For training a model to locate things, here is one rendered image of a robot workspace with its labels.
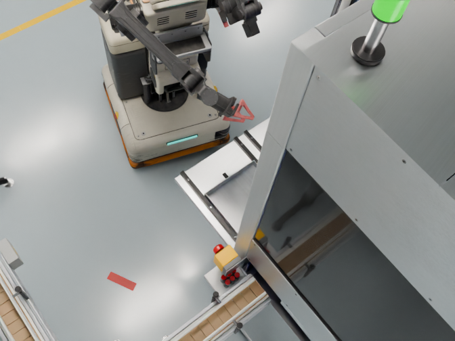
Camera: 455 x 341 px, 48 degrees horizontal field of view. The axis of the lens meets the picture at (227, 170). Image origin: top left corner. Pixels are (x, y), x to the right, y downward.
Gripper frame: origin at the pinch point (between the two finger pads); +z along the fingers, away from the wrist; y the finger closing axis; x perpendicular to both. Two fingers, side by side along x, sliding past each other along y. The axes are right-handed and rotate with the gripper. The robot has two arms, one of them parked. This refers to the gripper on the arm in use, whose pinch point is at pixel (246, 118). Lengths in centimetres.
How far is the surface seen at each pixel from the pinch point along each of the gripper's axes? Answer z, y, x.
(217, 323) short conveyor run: 24, -1, -70
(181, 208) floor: 21, -121, -34
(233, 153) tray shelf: 10.5, -34.6, -6.9
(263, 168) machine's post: -4, 53, -23
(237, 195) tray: 17.7, -25.4, -23.4
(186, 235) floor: 29, -113, -47
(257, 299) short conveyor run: 33, 2, -56
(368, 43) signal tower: -13, 98, -5
